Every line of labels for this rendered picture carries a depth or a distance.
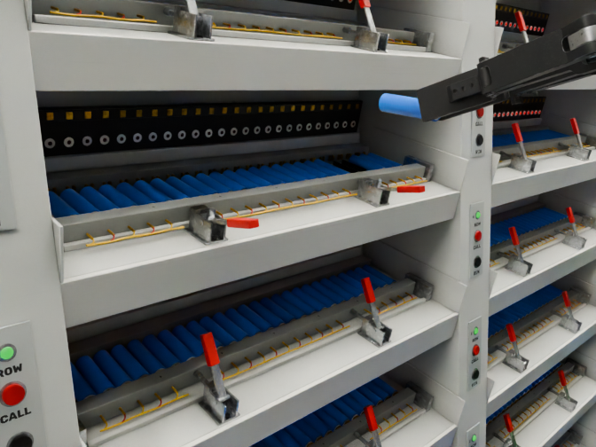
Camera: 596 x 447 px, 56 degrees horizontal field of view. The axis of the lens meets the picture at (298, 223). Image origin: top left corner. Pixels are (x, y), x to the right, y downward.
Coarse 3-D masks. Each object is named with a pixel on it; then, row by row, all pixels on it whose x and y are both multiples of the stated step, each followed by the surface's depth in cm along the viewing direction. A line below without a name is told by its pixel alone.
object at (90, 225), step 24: (408, 168) 85; (240, 192) 64; (264, 192) 65; (288, 192) 68; (312, 192) 71; (336, 192) 73; (72, 216) 52; (96, 216) 52; (120, 216) 53; (144, 216) 55; (168, 216) 57; (240, 216) 62; (72, 240) 51
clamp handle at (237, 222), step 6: (210, 210) 56; (210, 216) 56; (210, 222) 56; (216, 222) 55; (222, 222) 55; (228, 222) 54; (234, 222) 53; (240, 222) 52; (246, 222) 52; (252, 222) 52; (258, 222) 52; (246, 228) 52; (252, 228) 52
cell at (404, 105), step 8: (384, 96) 55; (392, 96) 55; (400, 96) 55; (384, 104) 55; (392, 104) 55; (400, 104) 54; (408, 104) 53; (416, 104) 53; (392, 112) 55; (400, 112) 54; (408, 112) 53; (416, 112) 53; (432, 120) 52
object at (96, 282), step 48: (240, 144) 78; (288, 144) 84; (336, 144) 92; (384, 144) 95; (432, 192) 83; (144, 240) 55; (192, 240) 56; (240, 240) 58; (288, 240) 63; (336, 240) 69; (96, 288) 48; (144, 288) 52; (192, 288) 56
